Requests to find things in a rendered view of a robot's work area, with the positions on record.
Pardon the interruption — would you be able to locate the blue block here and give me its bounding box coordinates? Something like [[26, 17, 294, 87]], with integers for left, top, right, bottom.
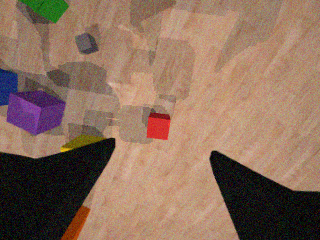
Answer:
[[0, 68, 18, 106]]

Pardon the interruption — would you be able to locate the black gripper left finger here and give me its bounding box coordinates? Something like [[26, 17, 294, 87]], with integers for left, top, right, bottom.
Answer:
[[0, 138, 115, 240]]

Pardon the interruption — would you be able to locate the green block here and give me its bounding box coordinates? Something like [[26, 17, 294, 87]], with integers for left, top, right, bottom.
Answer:
[[19, 0, 44, 10], [31, 0, 69, 24]]

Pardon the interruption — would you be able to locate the yellow block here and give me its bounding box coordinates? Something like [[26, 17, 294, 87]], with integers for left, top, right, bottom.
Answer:
[[60, 135, 107, 152]]

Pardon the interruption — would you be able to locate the purple cube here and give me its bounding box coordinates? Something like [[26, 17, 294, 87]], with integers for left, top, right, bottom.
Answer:
[[6, 90, 66, 135]]

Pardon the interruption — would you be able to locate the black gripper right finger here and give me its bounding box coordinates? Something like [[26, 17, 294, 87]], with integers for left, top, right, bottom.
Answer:
[[209, 150, 320, 240]]

